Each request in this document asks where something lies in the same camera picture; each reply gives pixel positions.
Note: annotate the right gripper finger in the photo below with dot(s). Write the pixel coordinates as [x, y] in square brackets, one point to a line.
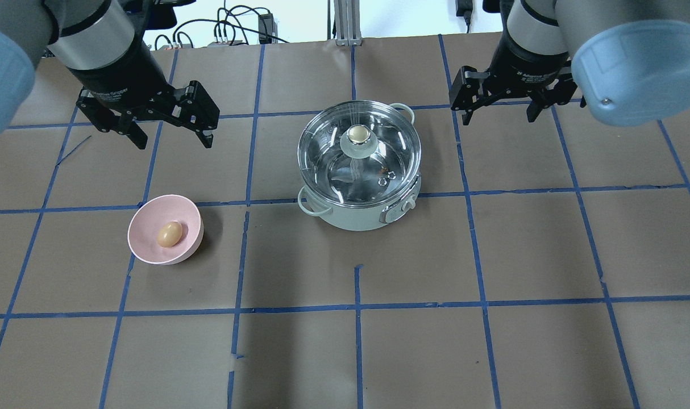
[537, 105]
[468, 111]

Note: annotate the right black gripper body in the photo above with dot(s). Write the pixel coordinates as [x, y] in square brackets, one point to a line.
[526, 66]

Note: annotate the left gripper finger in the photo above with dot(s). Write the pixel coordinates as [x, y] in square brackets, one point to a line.
[128, 127]
[204, 133]

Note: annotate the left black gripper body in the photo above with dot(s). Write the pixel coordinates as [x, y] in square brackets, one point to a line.
[116, 78]

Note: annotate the brown egg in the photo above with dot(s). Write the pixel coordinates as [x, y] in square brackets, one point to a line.
[170, 234]

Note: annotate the glass pot lid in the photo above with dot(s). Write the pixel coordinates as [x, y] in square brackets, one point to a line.
[360, 153]

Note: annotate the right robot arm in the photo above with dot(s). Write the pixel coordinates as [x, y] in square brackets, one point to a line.
[629, 59]

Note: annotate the mint green electric pot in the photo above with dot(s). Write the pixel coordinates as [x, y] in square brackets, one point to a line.
[360, 219]

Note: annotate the black power adapter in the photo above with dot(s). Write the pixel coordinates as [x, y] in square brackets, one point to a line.
[464, 8]

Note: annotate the pink bowl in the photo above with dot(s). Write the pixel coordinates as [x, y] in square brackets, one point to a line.
[147, 221]

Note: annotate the aluminium frame post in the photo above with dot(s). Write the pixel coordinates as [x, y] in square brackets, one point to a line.
[346, 21]

